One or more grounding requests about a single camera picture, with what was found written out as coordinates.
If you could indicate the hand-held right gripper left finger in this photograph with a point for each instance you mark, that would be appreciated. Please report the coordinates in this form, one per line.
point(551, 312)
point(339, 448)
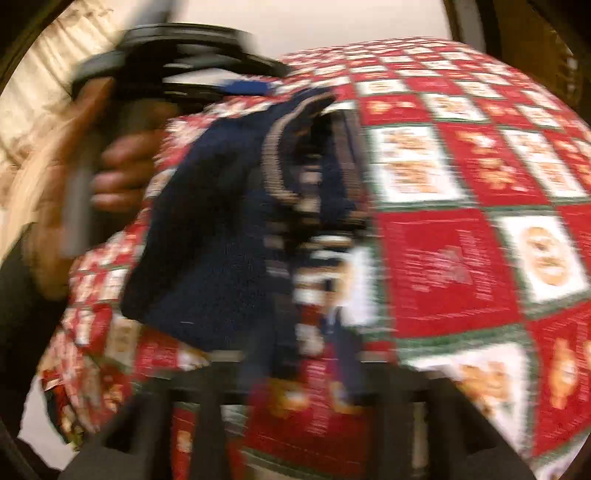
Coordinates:
point(207, 424)

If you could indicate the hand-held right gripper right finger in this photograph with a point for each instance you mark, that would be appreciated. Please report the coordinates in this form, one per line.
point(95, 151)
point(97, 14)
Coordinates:
point(415, 424)

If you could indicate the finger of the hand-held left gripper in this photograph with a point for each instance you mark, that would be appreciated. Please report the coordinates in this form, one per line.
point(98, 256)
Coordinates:
point(251, 86)

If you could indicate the dark navy striped knit sweater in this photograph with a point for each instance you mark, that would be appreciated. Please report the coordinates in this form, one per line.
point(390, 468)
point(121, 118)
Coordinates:
point(207, 230)

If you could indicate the person's left hand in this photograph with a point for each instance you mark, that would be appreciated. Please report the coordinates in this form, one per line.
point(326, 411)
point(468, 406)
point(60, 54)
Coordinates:
point(124, 170)

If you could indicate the beige curtain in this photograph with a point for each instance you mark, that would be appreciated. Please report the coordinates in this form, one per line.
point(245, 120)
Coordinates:
point(41, 92)

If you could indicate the red checkered printed bedspread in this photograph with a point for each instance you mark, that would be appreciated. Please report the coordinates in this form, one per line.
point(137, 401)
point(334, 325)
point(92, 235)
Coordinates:
point(452, 267)

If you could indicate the dark wooden furniture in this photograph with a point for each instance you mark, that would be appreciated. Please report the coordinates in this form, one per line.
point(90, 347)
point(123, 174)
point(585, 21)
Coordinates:
point(531, 41)

